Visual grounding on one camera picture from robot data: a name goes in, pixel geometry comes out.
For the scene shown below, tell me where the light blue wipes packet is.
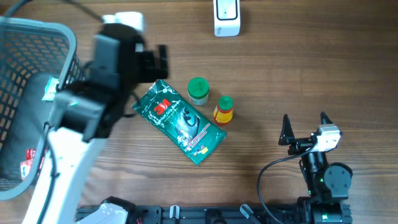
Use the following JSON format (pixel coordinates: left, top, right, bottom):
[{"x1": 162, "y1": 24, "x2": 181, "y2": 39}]
[{"x1": 42, "y1": 77, "x2": 59, "y2": 101}]

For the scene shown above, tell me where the green lid white jar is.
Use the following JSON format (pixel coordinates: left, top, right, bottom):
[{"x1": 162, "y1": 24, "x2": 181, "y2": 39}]
[{"x1": 188, "y1": 77, "x2": 210, "y2": 105}]

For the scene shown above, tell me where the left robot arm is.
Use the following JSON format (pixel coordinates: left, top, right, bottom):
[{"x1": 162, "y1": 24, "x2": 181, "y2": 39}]
[{"x1": 24, "y1": 23, "x2": 169, "y2": 223}]

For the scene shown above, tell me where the red coffee stick sachet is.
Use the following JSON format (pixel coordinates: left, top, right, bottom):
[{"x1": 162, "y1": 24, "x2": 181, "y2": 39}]
[{"x1": 25, "y1": 149, "x2": 36, "y2": 160}]

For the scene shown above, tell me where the pink tissue packet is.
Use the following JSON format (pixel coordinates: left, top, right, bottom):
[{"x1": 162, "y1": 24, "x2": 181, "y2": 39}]
[{"x1": 20, "y1": 159, "x2": 34, "y2": 180}]

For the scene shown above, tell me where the white barcode scanner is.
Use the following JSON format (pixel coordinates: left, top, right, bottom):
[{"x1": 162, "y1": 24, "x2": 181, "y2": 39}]
[{"x1": 213, "y1": 0, "x2": 241, "y2": 37}]

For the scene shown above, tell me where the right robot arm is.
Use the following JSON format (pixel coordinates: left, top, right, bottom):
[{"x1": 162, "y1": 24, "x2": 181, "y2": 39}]
[{"x1": 279, "y1": 112, "x2": 353, "y2": 203}]

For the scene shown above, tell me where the grey plastic mesh basket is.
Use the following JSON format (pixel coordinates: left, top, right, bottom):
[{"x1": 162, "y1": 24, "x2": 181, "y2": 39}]
[{"x1": 1, "y1": 17, "x2": 88, "y2": 200}]

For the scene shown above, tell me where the green 3M gloves packet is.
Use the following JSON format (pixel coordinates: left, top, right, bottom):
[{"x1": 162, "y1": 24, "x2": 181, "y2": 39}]
[{"x1": 132, "y1": 80, "x2": 227, "y2": 165}]

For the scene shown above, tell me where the green cap sauce bottle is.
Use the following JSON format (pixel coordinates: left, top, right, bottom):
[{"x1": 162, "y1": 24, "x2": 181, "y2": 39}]
[{"x1": 213, "y1": 96, "x2": 234, "y2": 126}]

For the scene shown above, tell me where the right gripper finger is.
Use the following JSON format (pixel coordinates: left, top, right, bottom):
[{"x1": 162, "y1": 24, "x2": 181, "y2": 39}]
[
  {"x1": 320, "y1": 111, "x2": 333, "y2": 125},
  {"x1": 278, "y1": 114, "x2": 295, "y2": 146}
]

